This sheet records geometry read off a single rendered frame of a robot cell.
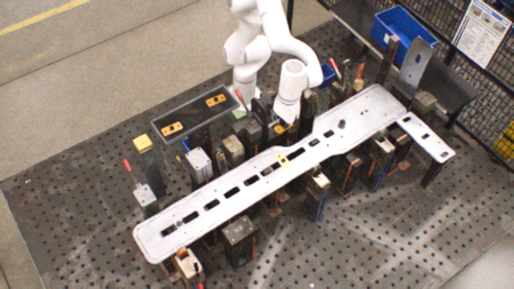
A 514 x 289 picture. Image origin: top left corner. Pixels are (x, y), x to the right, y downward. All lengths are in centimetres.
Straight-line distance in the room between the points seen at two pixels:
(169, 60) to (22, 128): 117
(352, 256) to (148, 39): 257
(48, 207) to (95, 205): 22
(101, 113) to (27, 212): 133
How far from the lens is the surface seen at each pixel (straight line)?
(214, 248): 231
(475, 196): 269
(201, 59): 395
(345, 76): 235
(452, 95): 255
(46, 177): 268
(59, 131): 374
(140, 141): 208
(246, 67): 244
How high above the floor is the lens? 285
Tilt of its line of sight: 56 degrees down
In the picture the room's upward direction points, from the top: 1 degrees clockwise
